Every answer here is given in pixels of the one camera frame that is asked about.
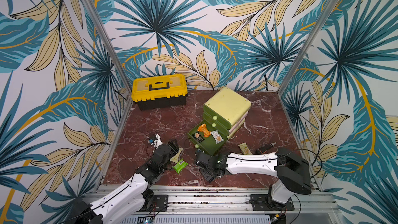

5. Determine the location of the aluminium front rail frame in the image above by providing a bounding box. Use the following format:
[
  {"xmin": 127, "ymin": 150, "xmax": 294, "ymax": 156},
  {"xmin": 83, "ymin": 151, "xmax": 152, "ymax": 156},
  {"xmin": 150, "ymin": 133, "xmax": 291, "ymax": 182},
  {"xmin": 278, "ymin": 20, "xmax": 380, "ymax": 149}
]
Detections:
[{"xmin": 73, "ymin": 185, "xmax": 340, "ymax": 224}]

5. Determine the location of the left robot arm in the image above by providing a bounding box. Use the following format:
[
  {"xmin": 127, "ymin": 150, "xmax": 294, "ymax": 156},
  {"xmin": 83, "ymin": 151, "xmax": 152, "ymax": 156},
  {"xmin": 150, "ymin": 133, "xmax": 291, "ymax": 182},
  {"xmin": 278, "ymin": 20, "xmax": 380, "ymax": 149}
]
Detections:
[{"xmin": 62, "ymin": 140, "xmax": 179, "ymax": 224}]

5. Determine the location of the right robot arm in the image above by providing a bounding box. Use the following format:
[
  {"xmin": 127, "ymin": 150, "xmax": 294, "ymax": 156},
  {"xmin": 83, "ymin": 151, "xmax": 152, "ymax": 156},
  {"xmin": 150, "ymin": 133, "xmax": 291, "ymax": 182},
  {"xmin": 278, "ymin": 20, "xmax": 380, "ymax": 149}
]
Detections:
[{"xmin": 195, "ymin": 148, "xmax": 312, "ymax": 205}]

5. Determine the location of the black orange screwdriver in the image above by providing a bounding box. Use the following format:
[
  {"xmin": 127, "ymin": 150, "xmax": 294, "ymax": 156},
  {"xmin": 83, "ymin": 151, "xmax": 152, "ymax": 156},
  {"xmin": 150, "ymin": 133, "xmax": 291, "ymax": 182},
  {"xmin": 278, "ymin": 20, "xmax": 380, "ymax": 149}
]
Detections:
[{"xmin": 255, "ymin": 143, "xmax": 276, "ymax": 155}]

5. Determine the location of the yellow black toolbox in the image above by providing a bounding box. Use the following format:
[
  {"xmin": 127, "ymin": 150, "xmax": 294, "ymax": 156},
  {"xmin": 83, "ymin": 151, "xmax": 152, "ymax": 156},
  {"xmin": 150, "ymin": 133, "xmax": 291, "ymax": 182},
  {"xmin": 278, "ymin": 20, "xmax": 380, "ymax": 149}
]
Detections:
[{"xmin": 131, "ymin": 74, "xmax": 188, "ymax": 111}]

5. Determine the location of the light green drawer cabinet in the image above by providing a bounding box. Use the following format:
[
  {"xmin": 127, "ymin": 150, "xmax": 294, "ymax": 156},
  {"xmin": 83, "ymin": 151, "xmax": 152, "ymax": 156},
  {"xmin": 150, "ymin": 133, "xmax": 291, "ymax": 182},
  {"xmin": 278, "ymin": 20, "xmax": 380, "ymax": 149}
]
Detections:
[{"xmin": 204, "ymin": 87, "xmax": 251, "ymax": 139}]

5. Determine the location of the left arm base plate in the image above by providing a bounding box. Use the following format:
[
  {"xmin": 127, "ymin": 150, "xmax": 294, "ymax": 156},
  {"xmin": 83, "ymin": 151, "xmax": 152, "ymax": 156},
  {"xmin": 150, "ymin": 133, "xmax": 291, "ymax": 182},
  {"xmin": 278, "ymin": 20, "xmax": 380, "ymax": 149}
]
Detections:
[{"xmin": 139, "ymin": 195, "xmax": 169, "ymax": 213}]

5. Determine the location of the green top drawer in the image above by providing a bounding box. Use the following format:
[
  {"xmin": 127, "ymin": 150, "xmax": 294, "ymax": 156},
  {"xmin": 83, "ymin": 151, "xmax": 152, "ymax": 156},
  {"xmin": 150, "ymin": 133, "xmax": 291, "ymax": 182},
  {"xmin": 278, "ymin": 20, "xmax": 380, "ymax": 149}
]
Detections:
[{"xmin": 203, "ymin": 105, "xmax": 232, "ymax": 129}]

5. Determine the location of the green drawer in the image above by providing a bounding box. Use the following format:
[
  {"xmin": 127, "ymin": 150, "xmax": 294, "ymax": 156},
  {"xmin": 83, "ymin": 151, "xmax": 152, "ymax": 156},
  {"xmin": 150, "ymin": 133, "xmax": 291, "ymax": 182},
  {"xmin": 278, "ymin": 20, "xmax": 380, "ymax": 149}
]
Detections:
[
  {"xmin": 187, "ymin": 120, "xmax": 228, "ymax": 155},
  {"xmin": 203, "ymin": 105, "xmax": 232, "ymax": 129},
  {"xmin": 203, "ymin": 115, "xmax": 232, "ymax": 135}
]

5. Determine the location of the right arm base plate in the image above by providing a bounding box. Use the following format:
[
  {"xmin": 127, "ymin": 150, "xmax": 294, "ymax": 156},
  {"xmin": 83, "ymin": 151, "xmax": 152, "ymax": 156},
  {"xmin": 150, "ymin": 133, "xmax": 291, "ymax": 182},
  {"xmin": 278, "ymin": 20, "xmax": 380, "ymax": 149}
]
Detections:
[{"xmin": 249, "ymin": 194, "xmax": 295, "ymax": 213}]

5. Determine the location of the white orange snack packet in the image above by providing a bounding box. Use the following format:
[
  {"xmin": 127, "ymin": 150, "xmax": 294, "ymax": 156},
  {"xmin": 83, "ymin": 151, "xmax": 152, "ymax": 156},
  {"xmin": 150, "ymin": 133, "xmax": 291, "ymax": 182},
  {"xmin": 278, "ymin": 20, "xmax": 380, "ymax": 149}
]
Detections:
[{"xmin": 210, "ymin": 130, "xmax": 224, "ymax": 144}]

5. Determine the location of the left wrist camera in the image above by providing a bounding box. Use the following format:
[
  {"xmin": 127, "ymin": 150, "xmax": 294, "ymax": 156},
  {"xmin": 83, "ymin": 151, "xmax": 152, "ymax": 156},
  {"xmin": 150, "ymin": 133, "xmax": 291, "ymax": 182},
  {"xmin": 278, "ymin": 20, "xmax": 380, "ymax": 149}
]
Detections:
[{"xmin": 149, "ymin": 134, "xmax": 163, "ymax": 149}]

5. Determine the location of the black packet in bottom drawer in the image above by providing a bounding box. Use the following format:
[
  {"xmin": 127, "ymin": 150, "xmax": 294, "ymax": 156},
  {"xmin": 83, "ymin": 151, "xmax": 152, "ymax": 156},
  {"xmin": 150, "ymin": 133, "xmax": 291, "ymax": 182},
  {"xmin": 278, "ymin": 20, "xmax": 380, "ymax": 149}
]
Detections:
[{"xmin": 193, "ymin": 132, "xmax": 205, "ymax": 143}]

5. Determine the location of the bright green snack packet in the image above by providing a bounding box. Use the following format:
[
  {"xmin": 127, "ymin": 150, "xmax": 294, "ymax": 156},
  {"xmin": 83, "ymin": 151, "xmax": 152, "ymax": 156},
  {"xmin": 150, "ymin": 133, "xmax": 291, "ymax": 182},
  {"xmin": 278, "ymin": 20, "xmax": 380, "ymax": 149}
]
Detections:
[{"xmin": 173, "ymin": 159, "xmax": 188, "ymax": 174}]

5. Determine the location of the green bottom drawer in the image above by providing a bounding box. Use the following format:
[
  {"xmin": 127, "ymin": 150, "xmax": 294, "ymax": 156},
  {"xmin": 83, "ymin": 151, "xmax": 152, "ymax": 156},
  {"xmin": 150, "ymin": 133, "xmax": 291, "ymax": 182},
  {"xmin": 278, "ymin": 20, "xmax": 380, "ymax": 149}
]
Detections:
[{"xmin": 187, "ymin": 120, "xmax": 228, "ymax": 155}]

